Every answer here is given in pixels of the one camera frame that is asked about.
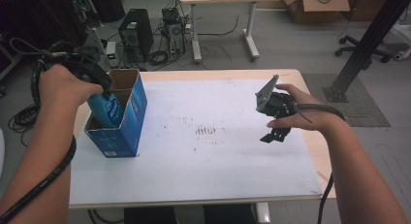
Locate white table mat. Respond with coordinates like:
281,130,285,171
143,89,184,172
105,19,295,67
69,79,325,207

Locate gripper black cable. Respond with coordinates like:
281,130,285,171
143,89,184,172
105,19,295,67
0,37,110,224
290,102,346,224

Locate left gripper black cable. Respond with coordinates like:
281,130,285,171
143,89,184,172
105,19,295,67
0,37,110,224

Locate white plastic object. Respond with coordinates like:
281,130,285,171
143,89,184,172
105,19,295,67
392,23,411,62

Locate blue cardboard box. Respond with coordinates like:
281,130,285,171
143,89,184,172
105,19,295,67
83,68,149,159

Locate black computer tower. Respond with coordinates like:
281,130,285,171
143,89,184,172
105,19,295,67
117,8,155,64

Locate black coiled cable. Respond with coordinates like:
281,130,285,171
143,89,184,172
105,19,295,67
146,49,170,66

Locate black floor cable bundle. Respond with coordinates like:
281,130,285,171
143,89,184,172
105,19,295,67
7,102,43,146

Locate dark curtain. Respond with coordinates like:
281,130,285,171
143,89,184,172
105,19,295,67
0,0,92,67

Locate open grey computer case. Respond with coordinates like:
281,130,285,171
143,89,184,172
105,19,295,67
161,7,187,57

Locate white table leg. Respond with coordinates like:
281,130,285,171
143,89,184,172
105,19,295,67
255,202,272,224

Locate person's left hand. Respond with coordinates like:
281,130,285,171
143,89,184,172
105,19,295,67
38,63,105,114

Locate black office chair base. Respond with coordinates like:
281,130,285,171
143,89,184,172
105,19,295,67
333,34,394,71

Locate black metal stand post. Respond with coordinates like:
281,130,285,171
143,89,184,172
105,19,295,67
323,0,411,104

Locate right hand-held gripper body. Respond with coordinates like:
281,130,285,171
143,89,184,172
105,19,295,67
254,74,298,119

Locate grey floor mat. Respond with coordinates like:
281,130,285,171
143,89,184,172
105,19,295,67
301,73,392,128

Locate brown cardboard box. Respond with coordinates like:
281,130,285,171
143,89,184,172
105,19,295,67
282,0,351,24

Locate blue bottle with white cap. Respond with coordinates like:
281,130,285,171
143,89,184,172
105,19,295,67
86,90,126,130

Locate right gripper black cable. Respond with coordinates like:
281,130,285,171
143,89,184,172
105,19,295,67
290,102,346,224

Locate small grey power supply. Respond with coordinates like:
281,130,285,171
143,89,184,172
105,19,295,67
106,40,120,69

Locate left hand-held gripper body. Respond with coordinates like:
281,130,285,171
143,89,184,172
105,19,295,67
62,27,110,80

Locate person's right hand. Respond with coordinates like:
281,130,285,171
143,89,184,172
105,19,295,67
266,83,349,134

